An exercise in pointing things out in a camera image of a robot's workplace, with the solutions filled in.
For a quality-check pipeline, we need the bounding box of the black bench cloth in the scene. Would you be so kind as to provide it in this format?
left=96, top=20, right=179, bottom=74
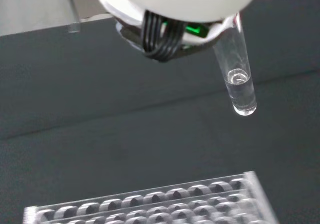
left=0, top=0, right=320, bottom=224

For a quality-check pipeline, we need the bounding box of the clear plastic test tube rack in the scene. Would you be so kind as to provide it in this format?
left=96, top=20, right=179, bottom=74
left=22, top=170, right=281, bottom=224

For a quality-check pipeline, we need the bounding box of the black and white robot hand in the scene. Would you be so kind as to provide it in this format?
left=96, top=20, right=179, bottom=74
left=96, top=0, right=261, bottom=63

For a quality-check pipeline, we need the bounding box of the grey background panel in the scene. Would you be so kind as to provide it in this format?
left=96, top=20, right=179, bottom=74
left=65, top=0, right=112, bottom=23

